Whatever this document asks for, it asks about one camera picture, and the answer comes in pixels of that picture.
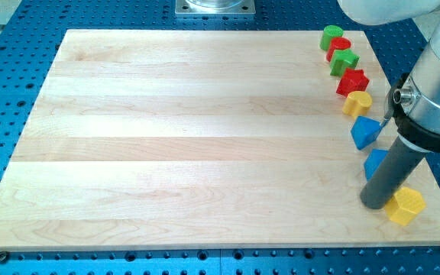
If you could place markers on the blue perforated metal table plate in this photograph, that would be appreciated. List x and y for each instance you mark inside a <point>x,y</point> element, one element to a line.
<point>30,38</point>

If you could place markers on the green cylinder block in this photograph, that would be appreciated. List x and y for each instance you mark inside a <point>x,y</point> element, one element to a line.
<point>328,33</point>

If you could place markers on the green star block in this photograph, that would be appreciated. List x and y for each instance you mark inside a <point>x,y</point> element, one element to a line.
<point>341,60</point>

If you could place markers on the blue cube block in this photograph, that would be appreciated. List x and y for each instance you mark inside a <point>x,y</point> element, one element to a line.
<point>373,161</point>

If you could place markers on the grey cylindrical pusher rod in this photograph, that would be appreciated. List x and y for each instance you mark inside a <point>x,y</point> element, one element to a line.
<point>402,158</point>

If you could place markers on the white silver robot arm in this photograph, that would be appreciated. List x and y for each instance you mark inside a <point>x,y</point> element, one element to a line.
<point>415,106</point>

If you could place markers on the yellow heart block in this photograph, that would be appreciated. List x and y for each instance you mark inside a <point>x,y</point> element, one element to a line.
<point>357,103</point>

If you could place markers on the yellow hexagon block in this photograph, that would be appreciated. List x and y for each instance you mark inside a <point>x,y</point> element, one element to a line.
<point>404,205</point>

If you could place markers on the red cylinder block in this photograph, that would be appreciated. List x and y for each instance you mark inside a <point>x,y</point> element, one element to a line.
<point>337,43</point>

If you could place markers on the red star block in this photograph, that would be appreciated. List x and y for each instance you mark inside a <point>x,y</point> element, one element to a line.
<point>352,80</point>

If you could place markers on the light wooden board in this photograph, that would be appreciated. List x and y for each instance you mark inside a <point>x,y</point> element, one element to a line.
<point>143,140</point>

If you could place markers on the blue triangular block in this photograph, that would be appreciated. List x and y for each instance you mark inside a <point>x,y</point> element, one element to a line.
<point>365,131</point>

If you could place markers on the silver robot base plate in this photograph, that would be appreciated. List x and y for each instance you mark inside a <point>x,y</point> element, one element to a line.
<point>191,8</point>

